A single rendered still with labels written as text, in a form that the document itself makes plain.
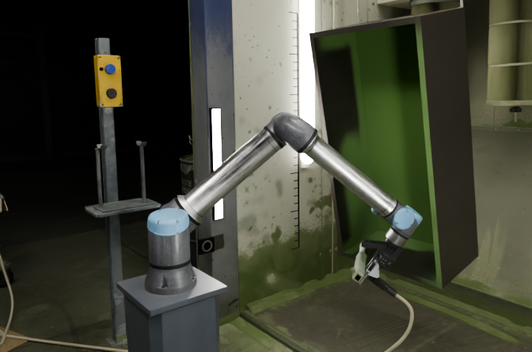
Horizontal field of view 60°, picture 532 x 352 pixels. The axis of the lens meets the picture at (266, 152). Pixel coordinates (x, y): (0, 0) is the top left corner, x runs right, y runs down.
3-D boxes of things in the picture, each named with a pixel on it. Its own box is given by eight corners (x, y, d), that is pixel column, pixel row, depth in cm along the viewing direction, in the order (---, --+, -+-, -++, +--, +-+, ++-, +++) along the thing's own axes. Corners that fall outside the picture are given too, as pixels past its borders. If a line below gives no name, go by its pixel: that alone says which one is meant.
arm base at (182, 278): (158, 300, 158) (157, 272, 157) (136, 282, 173) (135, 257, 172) (206, 285, 170) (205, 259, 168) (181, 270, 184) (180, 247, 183)
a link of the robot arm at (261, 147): (142, 228, 177) (288, 103, 179) (147, 217, 194) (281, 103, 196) (169, 256, 180) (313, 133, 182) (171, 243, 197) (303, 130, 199)
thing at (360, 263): (399, 300, 192) (354, 268, 196) (393, 309, 193) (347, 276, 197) (396, 263, 239) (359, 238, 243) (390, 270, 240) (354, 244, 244)
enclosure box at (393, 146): (378, 229, 273) (354, 24, 242) (478, 255, 227) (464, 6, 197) (340, 255, 252) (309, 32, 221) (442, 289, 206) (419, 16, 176)
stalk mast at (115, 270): (123, 335, 259) (105, 39, 238) (127, 339, 254) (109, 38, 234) (112, 339, 255) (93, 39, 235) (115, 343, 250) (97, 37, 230)
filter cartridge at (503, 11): (506, 124, 262) (511, -26, 252) (471, 121, 298) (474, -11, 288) (564, 122, 266) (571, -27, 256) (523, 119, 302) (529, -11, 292)
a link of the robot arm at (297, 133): (293, 107, 168) (423, 215, 180) (286, 107, 180) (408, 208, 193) (273, 132, 168) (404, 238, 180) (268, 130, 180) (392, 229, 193)
